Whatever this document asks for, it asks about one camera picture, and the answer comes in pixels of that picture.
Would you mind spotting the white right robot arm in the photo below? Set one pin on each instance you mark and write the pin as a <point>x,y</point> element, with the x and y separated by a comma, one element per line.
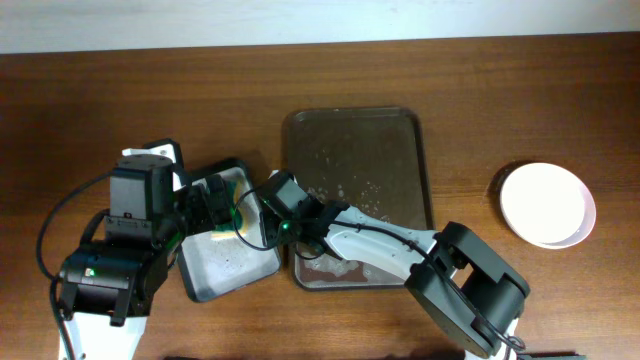
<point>467,289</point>

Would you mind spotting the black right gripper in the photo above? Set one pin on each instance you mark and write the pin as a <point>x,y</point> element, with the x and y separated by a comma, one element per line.
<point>273,236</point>

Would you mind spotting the small black soapy tray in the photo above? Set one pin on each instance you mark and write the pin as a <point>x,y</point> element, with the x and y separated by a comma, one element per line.
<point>230,257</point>

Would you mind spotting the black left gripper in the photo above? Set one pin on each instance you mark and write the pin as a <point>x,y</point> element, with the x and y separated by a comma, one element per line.
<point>205,218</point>

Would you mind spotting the pinkish plate with red smear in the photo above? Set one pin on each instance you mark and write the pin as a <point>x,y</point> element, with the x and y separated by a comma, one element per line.
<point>547,206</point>

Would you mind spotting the dark brown plastic tray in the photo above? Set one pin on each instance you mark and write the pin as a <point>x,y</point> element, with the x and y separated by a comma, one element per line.
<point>371,158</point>

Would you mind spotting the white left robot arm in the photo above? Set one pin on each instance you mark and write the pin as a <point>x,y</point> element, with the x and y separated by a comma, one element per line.
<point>104,291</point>

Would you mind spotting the green and yellow sponge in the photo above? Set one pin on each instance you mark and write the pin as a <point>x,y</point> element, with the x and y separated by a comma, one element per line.
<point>235,189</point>

